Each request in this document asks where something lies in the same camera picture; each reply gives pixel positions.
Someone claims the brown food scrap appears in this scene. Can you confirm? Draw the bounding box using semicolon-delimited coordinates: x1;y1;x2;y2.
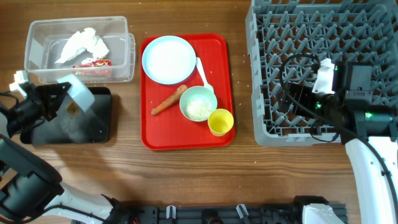
66;102;80;116

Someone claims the light blue bowl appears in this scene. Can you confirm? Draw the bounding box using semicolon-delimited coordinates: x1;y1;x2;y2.
57;74;95;112

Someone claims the red snack wrapper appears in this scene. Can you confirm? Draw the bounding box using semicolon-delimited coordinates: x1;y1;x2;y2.
73;58;112;77

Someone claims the white napkin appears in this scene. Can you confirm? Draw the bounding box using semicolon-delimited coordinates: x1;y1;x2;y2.
55;27;109;64

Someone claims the white rice pile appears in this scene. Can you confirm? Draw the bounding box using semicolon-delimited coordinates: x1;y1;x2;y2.
183;98;213;122

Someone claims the green bowl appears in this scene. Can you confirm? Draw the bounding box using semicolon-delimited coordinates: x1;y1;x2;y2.
179;86;218;121

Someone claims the orange carrot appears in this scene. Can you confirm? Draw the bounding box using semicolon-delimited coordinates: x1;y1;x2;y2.
151;85;188;115

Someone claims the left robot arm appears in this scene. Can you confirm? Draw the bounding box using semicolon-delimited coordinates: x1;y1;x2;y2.
1;81;128;223

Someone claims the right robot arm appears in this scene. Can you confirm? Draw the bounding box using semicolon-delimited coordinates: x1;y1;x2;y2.
279;58;397;223

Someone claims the grey dishwasher rack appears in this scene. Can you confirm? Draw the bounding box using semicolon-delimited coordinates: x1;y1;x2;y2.
245;0;397;146

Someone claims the clear plastic waste bin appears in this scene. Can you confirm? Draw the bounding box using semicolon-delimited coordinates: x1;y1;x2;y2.
24;16;136;84

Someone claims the black plastic tray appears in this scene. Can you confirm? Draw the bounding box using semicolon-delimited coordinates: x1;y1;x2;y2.
20;87;112;145

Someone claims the yellow cup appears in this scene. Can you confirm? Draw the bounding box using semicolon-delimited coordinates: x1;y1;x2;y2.
208;109;234;137

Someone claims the white plastic spoon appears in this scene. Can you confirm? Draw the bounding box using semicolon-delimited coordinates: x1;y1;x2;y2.
196;57;214;93

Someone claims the red serving tray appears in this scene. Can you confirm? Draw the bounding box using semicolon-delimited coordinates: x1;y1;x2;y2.
141;34;235;151

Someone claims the light blue plate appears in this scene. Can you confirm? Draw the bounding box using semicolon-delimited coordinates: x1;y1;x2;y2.
141;35;197;85

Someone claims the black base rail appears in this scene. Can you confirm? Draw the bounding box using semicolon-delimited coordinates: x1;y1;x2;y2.
124;203;348;224

